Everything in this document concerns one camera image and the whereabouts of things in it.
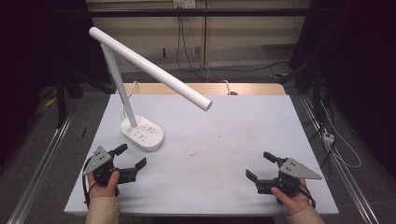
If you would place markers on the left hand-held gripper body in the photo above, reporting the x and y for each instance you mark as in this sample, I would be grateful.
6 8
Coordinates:
98 160

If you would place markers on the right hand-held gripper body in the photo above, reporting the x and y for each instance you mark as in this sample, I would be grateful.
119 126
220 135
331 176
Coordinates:
297 169

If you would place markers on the black horizontal bar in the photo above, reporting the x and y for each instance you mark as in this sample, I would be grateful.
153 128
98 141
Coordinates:
199 12

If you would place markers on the metal floor rail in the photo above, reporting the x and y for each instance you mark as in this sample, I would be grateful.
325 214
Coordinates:
345 174
40 169

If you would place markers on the white power strip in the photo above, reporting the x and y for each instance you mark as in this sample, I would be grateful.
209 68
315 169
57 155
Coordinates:
328 137

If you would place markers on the white wall socket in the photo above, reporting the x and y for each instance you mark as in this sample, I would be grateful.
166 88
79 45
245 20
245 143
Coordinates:
184 3

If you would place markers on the person's right hand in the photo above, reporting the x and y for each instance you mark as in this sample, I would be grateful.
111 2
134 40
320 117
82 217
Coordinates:
294 202

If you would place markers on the yellow floor tape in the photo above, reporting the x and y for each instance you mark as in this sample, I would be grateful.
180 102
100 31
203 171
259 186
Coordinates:
50 101

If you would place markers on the black metal stand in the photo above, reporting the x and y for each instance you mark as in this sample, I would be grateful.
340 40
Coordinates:
63 99

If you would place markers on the person's left hand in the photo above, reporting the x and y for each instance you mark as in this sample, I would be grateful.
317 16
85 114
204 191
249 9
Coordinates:
104 188

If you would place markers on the white desk lamp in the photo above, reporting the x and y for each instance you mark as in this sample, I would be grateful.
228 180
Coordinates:
148 66

